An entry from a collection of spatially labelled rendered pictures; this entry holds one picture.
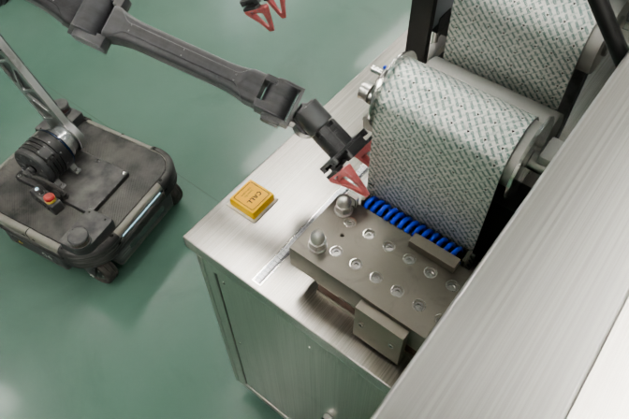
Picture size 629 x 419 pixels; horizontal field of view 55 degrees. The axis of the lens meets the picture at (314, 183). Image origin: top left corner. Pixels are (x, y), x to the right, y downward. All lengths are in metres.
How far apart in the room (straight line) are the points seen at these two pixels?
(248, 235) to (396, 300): 0.38
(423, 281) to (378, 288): 0.08
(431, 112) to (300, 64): 2.09
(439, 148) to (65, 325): 1.68
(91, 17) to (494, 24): 0.73
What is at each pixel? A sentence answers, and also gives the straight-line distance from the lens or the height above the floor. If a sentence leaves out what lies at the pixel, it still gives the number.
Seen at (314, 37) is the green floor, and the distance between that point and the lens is 3.19.
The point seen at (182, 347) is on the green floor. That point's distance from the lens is 2.19.
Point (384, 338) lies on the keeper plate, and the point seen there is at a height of 0.98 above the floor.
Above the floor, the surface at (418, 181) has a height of 1.14.
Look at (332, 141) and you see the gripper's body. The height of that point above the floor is 1.14.
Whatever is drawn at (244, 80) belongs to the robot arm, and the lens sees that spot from 1.13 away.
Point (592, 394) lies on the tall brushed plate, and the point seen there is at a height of 1.44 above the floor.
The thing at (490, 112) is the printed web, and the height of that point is 1.31.
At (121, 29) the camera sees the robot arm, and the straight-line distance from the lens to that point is 1.19.
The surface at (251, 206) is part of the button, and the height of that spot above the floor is 0.92.
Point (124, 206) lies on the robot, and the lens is 2.26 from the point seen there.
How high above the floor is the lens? 1.97
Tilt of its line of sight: 52 degrees down
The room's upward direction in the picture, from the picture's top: 1 degrees counter-clockwise
